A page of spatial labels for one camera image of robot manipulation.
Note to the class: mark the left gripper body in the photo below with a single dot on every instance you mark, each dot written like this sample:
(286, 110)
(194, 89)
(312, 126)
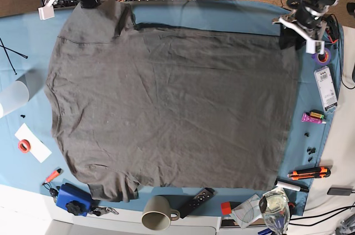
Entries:
(306, 20)

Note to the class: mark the grey T-shirt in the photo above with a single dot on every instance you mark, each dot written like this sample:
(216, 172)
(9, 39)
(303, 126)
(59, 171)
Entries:
(163, 106)

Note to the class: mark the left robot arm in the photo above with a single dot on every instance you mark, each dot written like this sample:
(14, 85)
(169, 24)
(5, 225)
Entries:
(292, 4)

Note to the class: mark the orange black tape measure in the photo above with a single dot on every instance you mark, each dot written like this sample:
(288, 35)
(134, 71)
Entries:
(332, 29)

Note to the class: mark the purple tape roll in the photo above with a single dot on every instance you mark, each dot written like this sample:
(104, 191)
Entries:
(322, 59)

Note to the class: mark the white labelled package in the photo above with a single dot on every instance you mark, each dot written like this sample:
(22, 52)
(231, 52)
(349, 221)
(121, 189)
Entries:
(326, 88)

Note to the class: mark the yellow green battery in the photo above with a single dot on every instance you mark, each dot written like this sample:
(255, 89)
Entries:
(316, 114)

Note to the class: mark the purple glue tube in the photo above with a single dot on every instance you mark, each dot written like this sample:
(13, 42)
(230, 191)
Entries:
(312, 119)

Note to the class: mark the frosted plastic cup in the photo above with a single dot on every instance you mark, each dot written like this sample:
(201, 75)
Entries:
(13, 97)

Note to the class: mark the orange black utility knife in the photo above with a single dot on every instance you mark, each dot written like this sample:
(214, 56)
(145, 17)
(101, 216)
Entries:
(315, 172)

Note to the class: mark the white black marker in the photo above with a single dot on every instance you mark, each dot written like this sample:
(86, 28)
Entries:
(289, 186)

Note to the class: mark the black power adapter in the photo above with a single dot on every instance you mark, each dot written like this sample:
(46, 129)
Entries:
(340, 191)

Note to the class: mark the orange tape roll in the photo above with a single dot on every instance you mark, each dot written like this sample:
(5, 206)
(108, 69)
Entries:
(24, 146)

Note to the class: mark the white paper sheet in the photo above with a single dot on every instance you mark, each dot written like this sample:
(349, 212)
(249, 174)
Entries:
(38, 149)

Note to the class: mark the blue table cloth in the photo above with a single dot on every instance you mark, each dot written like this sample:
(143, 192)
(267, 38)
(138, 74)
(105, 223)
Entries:
(33, 41)

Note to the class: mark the clear wine glass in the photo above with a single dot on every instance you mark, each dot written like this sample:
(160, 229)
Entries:
(275, 210)

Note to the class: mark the black remote control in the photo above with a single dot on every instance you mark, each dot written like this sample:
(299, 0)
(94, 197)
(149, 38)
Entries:
(193, 203)

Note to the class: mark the folded clear plastic bag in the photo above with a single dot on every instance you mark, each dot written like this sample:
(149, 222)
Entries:
(247, 213)

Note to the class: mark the orange marker pen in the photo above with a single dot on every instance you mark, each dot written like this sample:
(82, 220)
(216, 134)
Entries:
(52, 176)

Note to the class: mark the red cube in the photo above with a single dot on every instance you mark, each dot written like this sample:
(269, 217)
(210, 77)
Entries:
(226, 208)

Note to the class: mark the blue block with black knob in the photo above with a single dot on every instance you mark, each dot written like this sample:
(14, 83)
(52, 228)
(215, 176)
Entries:
(74, 200)

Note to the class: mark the metal keys carabiner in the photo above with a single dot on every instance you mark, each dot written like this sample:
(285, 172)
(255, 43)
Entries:
(99, 211)

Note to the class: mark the beige ceramic mug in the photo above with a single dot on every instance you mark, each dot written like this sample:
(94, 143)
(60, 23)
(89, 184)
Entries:
(158, 215)

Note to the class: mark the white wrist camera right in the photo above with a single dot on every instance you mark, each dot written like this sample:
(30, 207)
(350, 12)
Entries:
(46, 12)

